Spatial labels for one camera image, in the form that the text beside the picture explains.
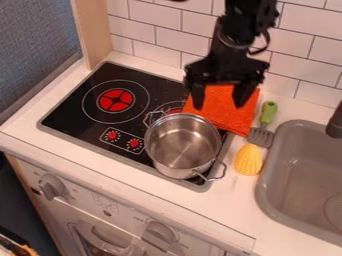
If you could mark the toy sink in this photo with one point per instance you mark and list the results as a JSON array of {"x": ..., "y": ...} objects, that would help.
[{"x": 302, "y": 180}]

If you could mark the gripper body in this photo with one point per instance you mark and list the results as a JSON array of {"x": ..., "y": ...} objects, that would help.
[{"x": 228, "y": 65}]

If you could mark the yellow toy corn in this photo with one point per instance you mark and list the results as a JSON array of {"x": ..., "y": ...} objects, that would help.
[{"x": 248, "y": 160}]

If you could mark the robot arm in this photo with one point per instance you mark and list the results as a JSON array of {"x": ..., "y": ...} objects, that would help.
[{"x": 247, "y": 16}]

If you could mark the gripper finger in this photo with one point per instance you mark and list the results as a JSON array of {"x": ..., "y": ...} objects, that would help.
[
  {"x": 198, "y": 96},
  {"x": 242, "y": 94}
]

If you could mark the silver pot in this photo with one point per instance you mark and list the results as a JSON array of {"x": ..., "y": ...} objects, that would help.
[{"x": 183, "y": 145}]

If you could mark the orange cloth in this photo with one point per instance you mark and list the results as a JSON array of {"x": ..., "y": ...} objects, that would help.
[{"x": 225, "y": 110}]

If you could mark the toy stove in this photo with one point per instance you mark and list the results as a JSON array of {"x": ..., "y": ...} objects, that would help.
[{"x": 129, "y": 115}]

